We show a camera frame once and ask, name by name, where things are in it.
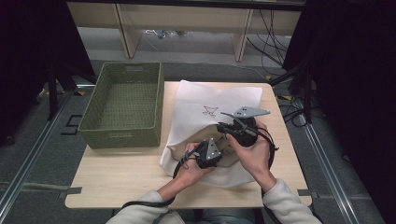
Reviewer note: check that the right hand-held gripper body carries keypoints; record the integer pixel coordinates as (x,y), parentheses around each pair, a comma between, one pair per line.
(246,132)

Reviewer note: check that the person's right hand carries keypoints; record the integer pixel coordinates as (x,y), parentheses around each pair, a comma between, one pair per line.
(257,158)

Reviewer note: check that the white mesh laundry bag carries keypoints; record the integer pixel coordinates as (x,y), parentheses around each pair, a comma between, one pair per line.
(193,105)

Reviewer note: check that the person's left hand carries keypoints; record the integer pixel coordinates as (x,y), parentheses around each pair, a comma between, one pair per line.
(188,171)

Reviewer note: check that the aluminium floor rail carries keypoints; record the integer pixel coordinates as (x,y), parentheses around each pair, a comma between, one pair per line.
(330,174)
(34,158)

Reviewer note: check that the grey floor tape strip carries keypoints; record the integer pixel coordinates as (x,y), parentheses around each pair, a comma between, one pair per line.
(40,188)

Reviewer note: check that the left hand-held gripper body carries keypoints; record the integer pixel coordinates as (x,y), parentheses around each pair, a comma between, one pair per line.
(208,157)

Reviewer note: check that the dark curtain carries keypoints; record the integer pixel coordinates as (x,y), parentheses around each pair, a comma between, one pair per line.
(28,46)
(358,93)

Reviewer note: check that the green woven basket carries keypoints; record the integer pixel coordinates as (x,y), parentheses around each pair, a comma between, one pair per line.
(93,133)

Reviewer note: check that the beige garment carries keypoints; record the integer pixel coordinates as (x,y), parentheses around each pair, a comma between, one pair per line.
(229,155)

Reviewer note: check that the light wooden shelf unit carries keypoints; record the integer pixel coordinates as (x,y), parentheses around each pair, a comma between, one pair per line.
(186,18)

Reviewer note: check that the black metal stand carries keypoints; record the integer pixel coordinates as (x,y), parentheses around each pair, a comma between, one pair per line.
(306,93)
(53,93)

